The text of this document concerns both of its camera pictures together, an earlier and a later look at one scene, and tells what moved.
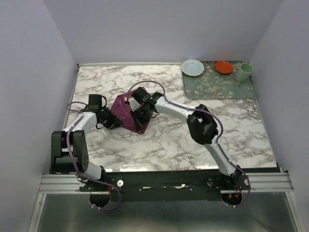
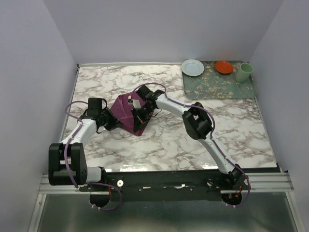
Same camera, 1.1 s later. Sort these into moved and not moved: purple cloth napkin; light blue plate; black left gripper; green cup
Moved: black left gripper
Not moved: green cup; light blue plate; purple cloth napkin
